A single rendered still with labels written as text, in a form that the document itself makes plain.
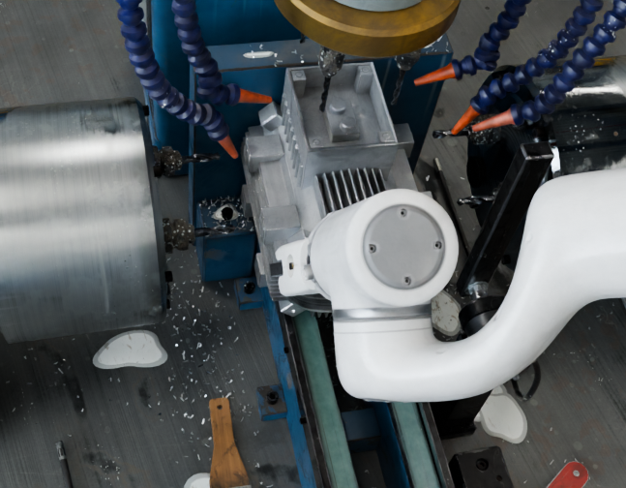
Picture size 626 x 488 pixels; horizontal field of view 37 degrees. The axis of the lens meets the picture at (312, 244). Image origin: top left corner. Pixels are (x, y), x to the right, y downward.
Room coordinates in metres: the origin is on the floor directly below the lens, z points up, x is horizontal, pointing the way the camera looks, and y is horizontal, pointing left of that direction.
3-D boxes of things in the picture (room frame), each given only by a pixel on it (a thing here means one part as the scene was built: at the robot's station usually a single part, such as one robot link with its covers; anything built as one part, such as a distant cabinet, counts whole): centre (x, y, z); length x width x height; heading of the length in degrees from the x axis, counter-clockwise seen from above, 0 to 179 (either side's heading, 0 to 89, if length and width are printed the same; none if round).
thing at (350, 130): (0.70, 0.00, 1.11); 0.12 x 0.11 x 0.07; 21
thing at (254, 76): (0.81, 0.04, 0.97); 0.30 x 0.11 x 0.34; 112
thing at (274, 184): (0.66, -0.02, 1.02); 0.20 x 0.19 x 0.19; 21
